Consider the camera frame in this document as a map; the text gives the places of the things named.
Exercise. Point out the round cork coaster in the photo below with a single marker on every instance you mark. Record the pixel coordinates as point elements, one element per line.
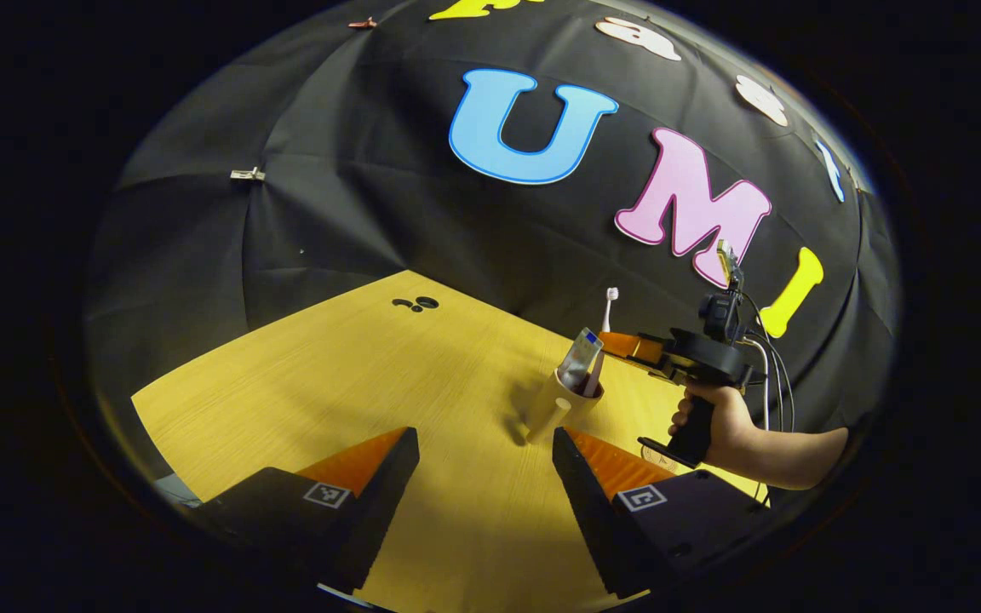
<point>662,461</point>

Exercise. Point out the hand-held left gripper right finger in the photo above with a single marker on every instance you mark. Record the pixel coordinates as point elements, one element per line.
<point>584,511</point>

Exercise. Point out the wooden desktop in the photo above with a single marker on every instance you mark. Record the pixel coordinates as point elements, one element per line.
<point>329,366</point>

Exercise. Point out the silver metal cloth clip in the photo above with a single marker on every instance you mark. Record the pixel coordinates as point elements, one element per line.
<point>247,174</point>

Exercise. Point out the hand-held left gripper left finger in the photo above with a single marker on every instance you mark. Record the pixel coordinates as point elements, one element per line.
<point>388,502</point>

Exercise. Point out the white toothbrush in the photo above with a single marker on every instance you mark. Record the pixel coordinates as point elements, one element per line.
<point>607,311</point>

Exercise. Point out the red cloth clip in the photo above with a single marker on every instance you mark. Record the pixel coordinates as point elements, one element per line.
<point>363,23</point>

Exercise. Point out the white toothpaste tube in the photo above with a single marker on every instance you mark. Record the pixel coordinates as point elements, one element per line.
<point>580,358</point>

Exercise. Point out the black backdrop cloth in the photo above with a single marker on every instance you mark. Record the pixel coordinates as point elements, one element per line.
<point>371,170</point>

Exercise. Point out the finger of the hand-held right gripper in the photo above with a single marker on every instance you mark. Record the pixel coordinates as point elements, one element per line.
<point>627,345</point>

